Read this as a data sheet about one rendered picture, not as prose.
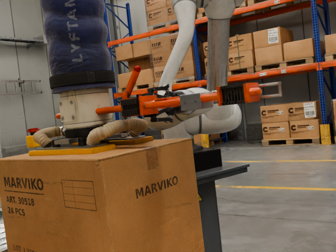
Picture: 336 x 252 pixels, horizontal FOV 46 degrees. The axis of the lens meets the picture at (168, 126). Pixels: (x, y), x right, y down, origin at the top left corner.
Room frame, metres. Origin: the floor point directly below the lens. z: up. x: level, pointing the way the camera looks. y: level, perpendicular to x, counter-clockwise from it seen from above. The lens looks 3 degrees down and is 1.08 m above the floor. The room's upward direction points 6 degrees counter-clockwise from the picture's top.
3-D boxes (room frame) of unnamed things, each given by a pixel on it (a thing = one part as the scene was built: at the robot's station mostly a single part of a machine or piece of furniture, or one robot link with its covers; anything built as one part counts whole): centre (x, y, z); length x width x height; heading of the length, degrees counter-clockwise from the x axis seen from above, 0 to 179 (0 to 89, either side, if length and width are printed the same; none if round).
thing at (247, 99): (1.02, -0.19, 1.09); 0.08 x 0.07 x 0.05; 52
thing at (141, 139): (1.47, 0.22, 0.98); 0.34 x 0.10 x 0.05; 52
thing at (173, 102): (1.37, 0.05, 1.09); 0.93 x 0.30 x 0.04; 52
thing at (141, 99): (1.24, 0.08, 1.09); 0.10 x 0.08 x 0.06; 142
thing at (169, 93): (1.36, -0.02, 1.09); 0.09 x 0.07 x 0.08; 145
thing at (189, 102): (1.11, -0.09, 1.08); 0.07 x 0.07 x 0.04; 52
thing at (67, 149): (1.32, 0.34, 0.98); 0.34 x 0.10 x 0.05; 52
